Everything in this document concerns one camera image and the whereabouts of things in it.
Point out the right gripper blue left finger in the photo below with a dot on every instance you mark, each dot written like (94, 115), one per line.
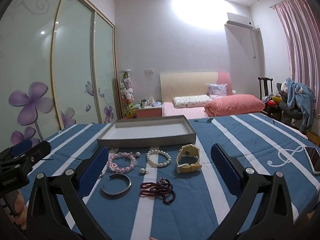
(56, 208)

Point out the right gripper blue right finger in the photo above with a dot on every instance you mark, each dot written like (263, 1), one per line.
(262, 209)

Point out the silver cuff bangle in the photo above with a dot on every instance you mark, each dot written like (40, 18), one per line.
(117, 185)

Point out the single pearl pendant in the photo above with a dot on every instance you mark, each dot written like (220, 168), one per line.
(143, 171)

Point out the grey shallow cardboard tray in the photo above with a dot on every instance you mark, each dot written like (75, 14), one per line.
(148, 132)

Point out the person left hand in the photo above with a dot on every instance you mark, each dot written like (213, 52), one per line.
(21, 209)

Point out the blue white striped tablecloth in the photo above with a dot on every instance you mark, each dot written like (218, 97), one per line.
(164, 204)

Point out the white smartphone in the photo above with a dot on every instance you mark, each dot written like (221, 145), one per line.
(314, 159)

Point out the hanging plush toy stack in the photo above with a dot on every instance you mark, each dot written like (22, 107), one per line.
(127, 96)

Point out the sliding floral wardrobe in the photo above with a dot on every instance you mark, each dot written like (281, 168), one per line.
(58, 67)

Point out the white mug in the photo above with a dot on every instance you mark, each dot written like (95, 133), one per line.
(144, 103)

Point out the dark wooden chair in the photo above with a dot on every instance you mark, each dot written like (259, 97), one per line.
(265, 89)

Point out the pink bedside nightstand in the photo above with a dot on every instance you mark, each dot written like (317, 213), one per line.
(149, 112)

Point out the folded coral pink quilt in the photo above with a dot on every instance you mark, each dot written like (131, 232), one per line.
(234, 105)

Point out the blue plush garment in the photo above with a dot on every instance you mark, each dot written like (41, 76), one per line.
(301, 95)

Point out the white patterned pillow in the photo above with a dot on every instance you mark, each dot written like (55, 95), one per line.
(191, 101)

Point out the purple small pillow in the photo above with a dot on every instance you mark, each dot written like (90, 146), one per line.
(217, 90)

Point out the bed with beige headboard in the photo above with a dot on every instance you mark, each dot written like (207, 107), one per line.
(189, 84)

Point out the pink curtain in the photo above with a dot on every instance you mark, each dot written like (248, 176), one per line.
(301, 28)

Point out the wall power socket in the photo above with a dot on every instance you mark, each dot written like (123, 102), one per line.
(149, 71)

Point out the white wall air conditioner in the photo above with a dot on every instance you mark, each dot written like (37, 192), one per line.
(239, 21)

